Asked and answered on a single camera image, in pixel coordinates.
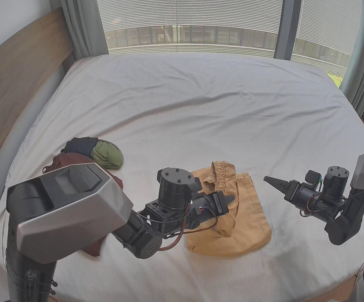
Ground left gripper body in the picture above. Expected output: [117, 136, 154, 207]
[188, 191, 230, 231]

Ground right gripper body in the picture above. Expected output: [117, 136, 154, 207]
[283, 180, 324, 216]

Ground tan shorts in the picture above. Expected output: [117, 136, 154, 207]
[187, 161, 272, 257]

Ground bed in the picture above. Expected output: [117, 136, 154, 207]
[0, 7, 364, 302]

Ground green garment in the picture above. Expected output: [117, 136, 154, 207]
[92, 140, 124, 171]

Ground black garment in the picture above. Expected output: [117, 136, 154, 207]
[61, 137, 102, 163]

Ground brown garment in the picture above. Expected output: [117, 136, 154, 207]
[42, 152, 124, 257]

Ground window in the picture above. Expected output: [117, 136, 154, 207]
[94, 0, 364, 84]

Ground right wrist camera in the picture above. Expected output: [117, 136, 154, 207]
[305, 169, 323, 186]

